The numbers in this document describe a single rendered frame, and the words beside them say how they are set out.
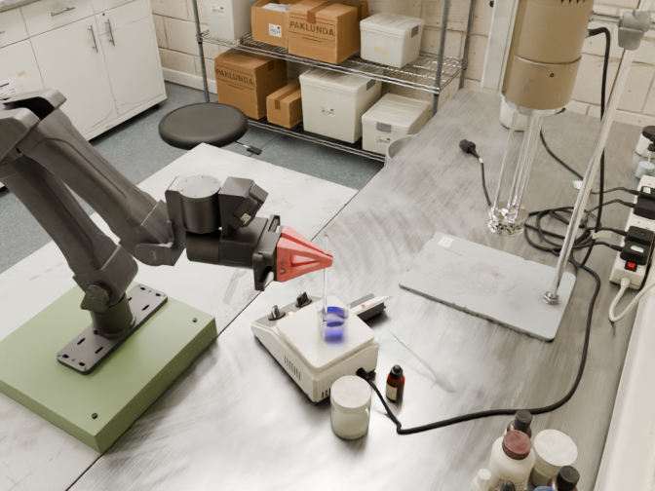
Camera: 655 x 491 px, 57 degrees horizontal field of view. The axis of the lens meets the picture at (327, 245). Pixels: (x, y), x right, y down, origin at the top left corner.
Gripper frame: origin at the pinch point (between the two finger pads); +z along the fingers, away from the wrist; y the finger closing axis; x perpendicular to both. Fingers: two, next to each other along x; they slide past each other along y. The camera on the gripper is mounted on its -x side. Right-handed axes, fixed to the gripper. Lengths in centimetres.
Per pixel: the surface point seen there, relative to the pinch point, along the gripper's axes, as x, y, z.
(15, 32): 46, 189, -182
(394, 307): 24.8, 18.4, 10.1
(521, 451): 14.3, -15.6, 28.7
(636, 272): 20, 32, 55
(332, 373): 18.8, -4.2, 2.2
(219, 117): 53, 139, -66
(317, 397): 22.5, -6.4, 0.2
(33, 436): 26, -19, -41
